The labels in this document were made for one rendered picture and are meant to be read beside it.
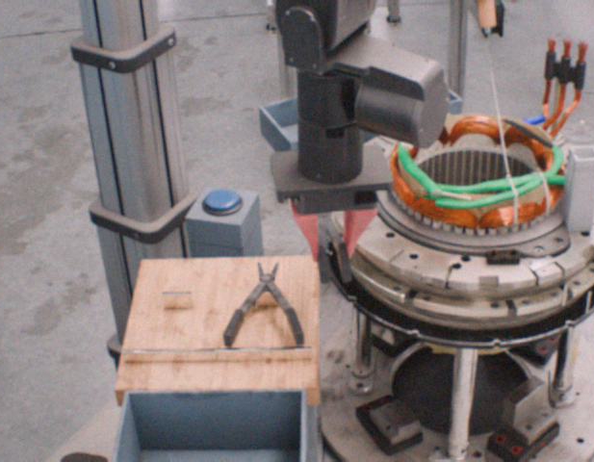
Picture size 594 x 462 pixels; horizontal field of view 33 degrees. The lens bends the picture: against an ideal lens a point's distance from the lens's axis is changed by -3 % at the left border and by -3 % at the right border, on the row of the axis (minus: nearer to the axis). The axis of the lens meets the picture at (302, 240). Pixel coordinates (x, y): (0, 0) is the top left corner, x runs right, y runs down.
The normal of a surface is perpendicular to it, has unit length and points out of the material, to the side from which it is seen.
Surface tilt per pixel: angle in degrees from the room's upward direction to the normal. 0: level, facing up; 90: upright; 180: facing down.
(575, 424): 0
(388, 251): 0
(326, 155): 89
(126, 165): 90
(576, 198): 90
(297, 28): 93
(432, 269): 0
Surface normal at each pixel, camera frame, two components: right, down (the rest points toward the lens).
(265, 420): -0.01, 0.59
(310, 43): -0.54, 0.56
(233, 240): -0.27, 0.58
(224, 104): -0.04, -0.80
